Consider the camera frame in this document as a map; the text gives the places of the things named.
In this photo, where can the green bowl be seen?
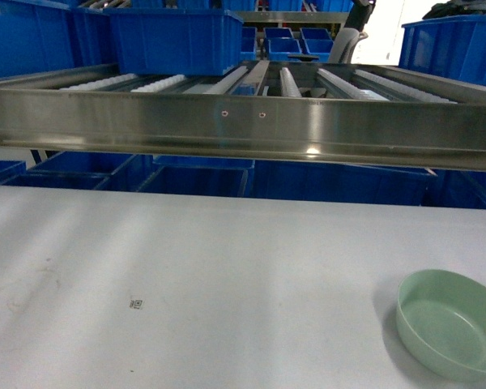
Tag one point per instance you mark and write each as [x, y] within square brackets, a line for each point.
[441, 321]

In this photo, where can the stainless steel roller shelf rack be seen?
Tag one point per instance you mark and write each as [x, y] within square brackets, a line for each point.
[355, 114]

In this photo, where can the blue bin on upper shelf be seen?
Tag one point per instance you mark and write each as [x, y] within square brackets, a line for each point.
[176, 41]

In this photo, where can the blue bin below shelf left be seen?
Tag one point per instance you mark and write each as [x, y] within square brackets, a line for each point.
[87, 171]

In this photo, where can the small QR code sticker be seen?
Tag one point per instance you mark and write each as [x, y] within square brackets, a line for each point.
[136, 304]

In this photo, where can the grey office chair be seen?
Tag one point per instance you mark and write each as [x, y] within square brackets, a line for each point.
[352, 33]

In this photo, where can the blue bin upper right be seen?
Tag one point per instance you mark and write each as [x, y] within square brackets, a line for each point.
[452, 47]

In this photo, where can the blue bin upper left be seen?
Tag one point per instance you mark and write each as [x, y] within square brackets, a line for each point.
[42, 36]

